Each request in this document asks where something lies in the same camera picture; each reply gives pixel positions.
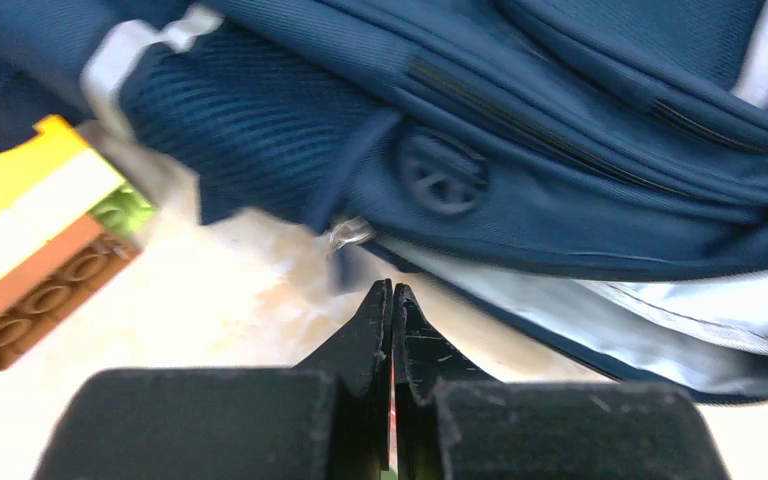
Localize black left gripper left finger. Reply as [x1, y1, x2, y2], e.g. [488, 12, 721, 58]
[35, 281, 393, 479]

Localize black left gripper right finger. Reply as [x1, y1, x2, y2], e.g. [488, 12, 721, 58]
[393, 284, 728, 479]

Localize navy blue student backpack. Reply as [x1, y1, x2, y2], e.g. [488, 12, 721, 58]
[0, 1, 768, 401]

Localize stacked colourful toy bricks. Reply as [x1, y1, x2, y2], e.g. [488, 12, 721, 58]
[0, 116, 155, 371]

